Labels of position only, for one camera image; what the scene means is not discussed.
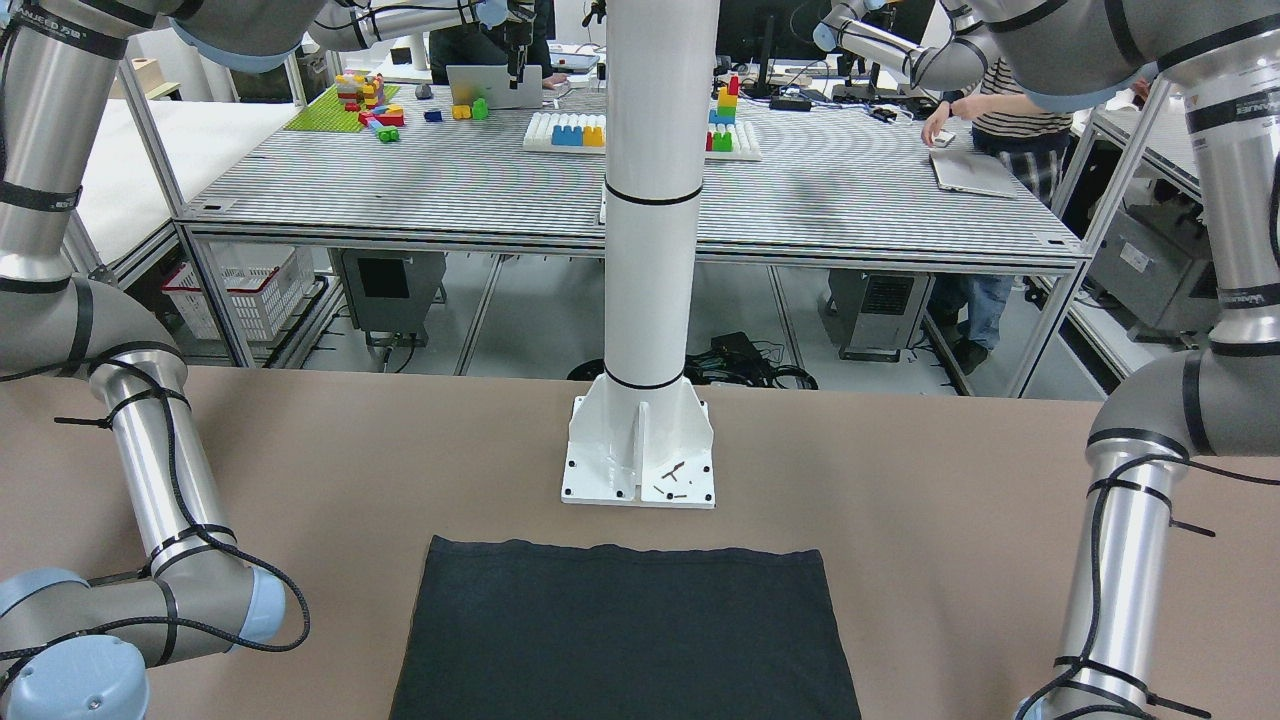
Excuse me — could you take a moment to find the person in striped shirt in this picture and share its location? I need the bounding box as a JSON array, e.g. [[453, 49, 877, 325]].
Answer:
[[920, 55, 1076, 375]]

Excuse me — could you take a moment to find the white plastic basket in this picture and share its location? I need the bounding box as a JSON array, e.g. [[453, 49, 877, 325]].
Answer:
[[161, 245, 314, 343]]

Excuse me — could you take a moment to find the silver laptop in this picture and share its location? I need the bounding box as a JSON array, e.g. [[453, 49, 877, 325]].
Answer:
[[447, 64, 544, 110]]

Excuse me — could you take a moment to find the grey computer case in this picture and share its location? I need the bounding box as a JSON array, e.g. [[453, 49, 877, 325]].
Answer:
[[329, 249, 445, 348]]

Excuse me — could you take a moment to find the black graphic t-shirt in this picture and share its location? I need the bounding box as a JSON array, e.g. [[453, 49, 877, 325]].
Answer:
[[390, 537, 861, 719]]

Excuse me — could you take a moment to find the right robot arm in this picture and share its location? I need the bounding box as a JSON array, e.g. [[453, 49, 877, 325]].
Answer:
[[1, 1, 323, 719]]

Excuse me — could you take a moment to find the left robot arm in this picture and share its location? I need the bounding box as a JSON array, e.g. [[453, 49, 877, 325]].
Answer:
[[974, 1, 1279, 719]]

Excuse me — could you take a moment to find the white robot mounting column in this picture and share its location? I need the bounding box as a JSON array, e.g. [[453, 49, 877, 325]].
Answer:
[[561, 1, 719, 509]]

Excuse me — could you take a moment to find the green lego baseplate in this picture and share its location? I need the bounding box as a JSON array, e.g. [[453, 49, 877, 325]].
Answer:
[[283, 79, 366, 133]]

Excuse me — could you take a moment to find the white block tray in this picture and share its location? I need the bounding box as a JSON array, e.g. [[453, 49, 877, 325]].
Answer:
[[521, 111, 764, 163]]

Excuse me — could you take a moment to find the closed grey laptop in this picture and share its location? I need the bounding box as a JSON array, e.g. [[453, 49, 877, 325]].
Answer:
[[929, 149, 1021, 199]]

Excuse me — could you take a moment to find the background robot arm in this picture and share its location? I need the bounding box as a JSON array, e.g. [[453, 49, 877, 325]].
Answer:
[[307, 1, 536, 88]]

